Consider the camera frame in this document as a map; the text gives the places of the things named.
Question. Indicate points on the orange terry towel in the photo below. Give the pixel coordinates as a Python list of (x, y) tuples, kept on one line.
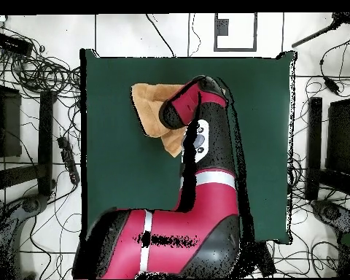
[(148, 105)]

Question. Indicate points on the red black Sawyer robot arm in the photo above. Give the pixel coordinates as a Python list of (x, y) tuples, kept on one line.
[(210, 204)]

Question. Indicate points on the dark green table cloth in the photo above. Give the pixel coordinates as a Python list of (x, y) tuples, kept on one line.
[(119, 160)]

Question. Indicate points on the black power strip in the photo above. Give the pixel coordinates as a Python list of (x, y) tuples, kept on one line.
[(68, 160)]

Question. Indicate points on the black tripod leg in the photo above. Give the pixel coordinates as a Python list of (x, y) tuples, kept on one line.
[(315, 36)]

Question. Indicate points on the black electronics box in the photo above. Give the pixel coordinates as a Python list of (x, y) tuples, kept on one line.
[(11, 43)]

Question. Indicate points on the black metal stand frame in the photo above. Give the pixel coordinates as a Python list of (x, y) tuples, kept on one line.
[(314, 140), (45, 140)]

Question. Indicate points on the grey square floor frame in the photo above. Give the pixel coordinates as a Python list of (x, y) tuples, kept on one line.
[(221, 27)]

